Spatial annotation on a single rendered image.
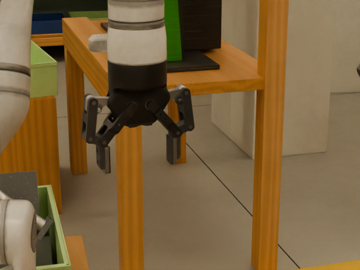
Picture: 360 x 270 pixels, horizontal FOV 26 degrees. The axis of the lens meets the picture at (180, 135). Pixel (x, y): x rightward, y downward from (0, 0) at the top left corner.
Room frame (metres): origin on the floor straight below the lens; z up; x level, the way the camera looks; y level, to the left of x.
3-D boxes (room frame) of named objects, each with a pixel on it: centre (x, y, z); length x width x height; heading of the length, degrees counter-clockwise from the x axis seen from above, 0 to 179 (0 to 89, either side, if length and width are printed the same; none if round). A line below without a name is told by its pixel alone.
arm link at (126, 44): (0.98, 0.06, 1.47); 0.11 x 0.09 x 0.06; 22
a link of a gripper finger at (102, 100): (0.95, 0.10, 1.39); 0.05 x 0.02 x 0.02; 112
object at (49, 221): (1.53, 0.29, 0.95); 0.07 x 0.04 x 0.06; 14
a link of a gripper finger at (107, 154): (0.95, 0.10, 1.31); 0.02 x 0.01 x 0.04; 22
